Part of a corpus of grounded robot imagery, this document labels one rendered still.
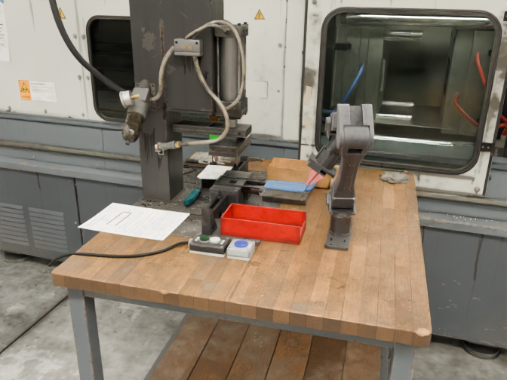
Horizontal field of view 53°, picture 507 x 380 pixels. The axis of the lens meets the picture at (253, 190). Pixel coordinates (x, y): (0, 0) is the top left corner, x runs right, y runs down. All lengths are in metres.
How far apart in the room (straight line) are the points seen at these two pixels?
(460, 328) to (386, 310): 1.37
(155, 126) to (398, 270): 0.91
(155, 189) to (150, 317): 1.10
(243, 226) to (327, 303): 0.41
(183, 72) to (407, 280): 0.93
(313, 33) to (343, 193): 0.88
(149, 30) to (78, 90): 1.14
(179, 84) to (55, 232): 1.69
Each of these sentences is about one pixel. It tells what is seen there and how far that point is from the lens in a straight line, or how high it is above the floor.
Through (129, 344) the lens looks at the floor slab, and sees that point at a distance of 2.65.
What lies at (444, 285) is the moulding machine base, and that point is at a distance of 2.52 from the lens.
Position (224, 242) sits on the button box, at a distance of 1.48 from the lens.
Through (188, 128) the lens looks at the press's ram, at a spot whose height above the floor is 1.17.
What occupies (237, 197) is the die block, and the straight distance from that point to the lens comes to 1.70.
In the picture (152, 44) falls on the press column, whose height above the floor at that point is 1.45.
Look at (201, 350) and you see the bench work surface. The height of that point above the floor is 0.22.
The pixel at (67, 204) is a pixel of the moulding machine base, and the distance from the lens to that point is 3.04.
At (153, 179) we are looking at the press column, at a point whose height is 0.98.
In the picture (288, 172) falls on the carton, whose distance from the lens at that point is 1.98.
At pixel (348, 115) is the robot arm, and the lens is 1.39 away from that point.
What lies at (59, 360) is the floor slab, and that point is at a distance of 2.64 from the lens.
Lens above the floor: 1.62
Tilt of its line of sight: 22 degrees down
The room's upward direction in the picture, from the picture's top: 1 degrees clockwise
